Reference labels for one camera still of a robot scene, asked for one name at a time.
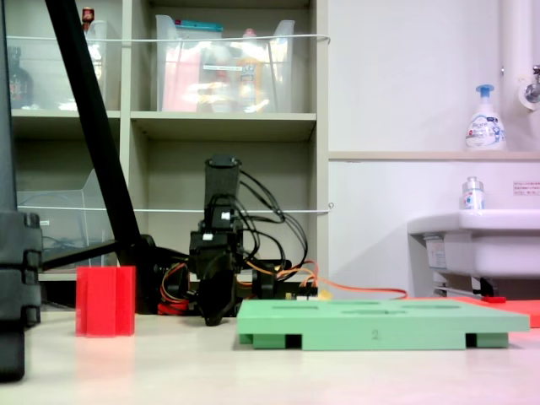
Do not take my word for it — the clear plastic storage bin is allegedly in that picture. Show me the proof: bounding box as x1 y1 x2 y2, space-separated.
16 168 119 273
6 19 111 111

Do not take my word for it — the orange flat block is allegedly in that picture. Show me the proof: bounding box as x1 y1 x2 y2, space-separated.
404 297 540 329

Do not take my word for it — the white pump soap bottle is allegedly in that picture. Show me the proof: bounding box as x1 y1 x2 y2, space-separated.
465 84 507 152

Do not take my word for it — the clear bin with packages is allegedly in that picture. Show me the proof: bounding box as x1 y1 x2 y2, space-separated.
154 14 296 114

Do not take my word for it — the thin black tripod brace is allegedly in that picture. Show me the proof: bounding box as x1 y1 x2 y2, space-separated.
40 239 119 271

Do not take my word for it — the thick black tripod leg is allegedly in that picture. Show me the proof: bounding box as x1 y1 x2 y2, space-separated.
44 0 164 316

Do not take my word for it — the red and orange wire bundle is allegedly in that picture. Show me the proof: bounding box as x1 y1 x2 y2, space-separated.
159 263 199 314

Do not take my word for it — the beige shelf unit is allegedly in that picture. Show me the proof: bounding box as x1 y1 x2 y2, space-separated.
0 0 330 313

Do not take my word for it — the notched black stack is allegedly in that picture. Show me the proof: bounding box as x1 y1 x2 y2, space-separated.
0 210 43 383

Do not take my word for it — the green shape-hole board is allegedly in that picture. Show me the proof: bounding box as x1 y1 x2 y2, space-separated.
236 298 531 351

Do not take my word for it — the white sink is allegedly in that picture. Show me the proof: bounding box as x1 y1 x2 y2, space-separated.
407 209 540 280

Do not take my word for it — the small clear sanitizer bottle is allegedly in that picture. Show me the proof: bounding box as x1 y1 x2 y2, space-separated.
461 175 486 211

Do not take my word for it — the metal faucet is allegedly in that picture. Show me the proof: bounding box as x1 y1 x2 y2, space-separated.
516 65 540 111

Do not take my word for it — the black servo wire bundle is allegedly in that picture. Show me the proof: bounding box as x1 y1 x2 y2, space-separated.
234 168 309 275

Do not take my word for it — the red cross columnar block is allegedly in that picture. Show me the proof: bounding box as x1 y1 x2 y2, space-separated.
75 265 137 338

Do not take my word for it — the dark glass bottle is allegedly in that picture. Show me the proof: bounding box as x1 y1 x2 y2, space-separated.
7 46 35 111

